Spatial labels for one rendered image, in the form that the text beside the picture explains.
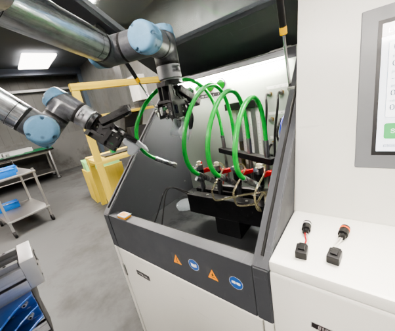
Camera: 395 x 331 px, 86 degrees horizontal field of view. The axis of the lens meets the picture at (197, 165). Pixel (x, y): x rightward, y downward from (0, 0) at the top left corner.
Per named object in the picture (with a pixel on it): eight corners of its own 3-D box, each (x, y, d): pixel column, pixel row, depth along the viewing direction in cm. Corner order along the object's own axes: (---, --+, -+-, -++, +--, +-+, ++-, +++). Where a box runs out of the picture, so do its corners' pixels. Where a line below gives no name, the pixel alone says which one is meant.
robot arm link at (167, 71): (167, 69, 72) (186, 62, 67) (170, 83, 73) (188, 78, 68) (151, 69, 67) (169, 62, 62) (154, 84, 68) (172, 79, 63)
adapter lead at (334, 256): (338, 266, 40) (339, 258, 39) (325, 262, 42) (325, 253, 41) (351, 232, 48) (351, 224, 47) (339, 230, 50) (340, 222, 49)
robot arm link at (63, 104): (45, 109, 73) (60, 89, 74) (75, 127, 75) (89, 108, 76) (35, 102, 65) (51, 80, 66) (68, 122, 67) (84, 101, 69)
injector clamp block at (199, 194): (193, 226, 89) (186, 193, 84) (207, 214, 96) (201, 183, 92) (275, 249, 68) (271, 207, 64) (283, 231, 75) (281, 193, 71)
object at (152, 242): (119, 247, 91) (107, 215, 86) (127, 241, 94) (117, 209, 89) (257, 317, 52) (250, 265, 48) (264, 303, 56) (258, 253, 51)
